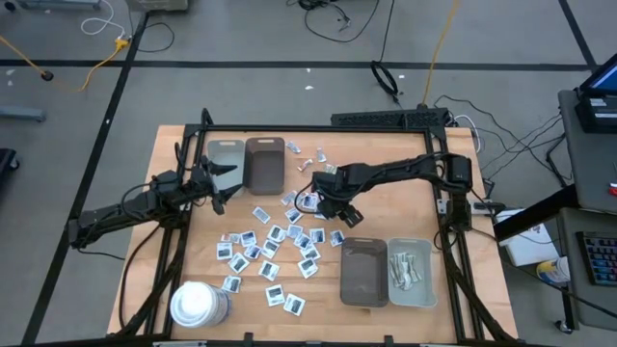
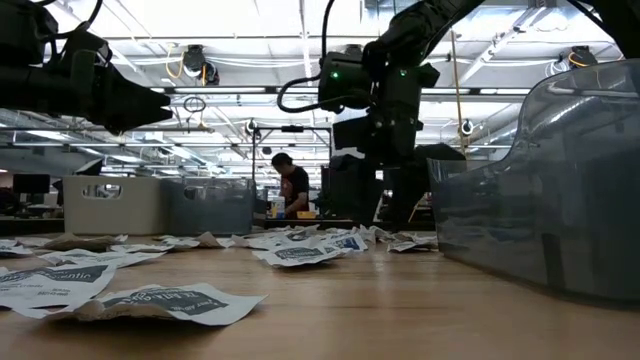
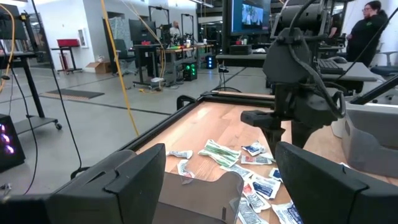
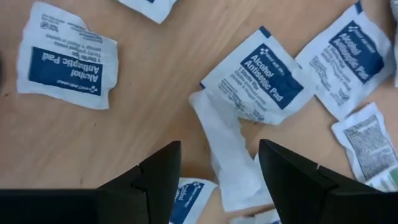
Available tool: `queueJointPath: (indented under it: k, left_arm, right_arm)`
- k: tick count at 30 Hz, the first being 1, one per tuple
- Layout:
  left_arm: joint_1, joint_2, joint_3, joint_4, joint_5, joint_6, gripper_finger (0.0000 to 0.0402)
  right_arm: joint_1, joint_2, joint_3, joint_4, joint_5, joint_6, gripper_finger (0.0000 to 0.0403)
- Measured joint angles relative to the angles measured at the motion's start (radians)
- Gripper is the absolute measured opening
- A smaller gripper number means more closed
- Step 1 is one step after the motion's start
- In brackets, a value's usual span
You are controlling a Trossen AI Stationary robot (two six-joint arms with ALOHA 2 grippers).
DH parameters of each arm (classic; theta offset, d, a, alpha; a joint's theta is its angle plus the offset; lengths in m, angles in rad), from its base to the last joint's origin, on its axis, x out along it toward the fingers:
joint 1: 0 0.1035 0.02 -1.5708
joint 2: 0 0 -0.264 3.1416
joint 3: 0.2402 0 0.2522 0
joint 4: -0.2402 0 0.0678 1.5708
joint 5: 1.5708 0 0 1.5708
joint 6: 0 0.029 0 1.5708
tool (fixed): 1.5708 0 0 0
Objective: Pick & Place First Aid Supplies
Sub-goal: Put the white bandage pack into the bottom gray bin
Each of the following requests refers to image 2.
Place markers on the black monitor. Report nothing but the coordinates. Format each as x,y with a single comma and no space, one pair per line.
31,183

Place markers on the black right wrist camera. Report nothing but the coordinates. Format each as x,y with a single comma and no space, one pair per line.
345,80

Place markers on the white alcohol wipe packet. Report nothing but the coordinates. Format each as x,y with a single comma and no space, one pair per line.
142,247
85,242
300,236
372,234
410,245
165,302
297,255
260,241
12,248
50,285
100,257
200,241
347,243

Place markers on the long ceiling light rail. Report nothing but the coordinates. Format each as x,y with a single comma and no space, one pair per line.
225,90

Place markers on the blue white bottle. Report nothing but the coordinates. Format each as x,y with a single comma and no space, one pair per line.
278,207

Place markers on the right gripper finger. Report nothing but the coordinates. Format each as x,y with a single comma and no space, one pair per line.
355,190
410,200

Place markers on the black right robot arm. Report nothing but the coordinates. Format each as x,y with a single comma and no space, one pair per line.
450,20

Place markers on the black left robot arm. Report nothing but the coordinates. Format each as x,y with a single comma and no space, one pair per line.
30,85

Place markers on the distant black rig frame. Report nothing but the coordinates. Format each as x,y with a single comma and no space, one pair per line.
253,160

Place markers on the yellow box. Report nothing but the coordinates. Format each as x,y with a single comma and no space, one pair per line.
306,215

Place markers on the red white antiseptic packet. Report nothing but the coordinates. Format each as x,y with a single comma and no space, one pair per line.
30,241

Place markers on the person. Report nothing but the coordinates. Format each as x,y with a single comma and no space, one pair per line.
295,185

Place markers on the brown translucent plastic bin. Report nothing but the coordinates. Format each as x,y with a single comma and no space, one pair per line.
207,207
550,200

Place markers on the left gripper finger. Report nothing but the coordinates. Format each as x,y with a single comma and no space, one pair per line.
135,105

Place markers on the light grey plastic bin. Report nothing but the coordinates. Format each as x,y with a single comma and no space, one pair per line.
112,205

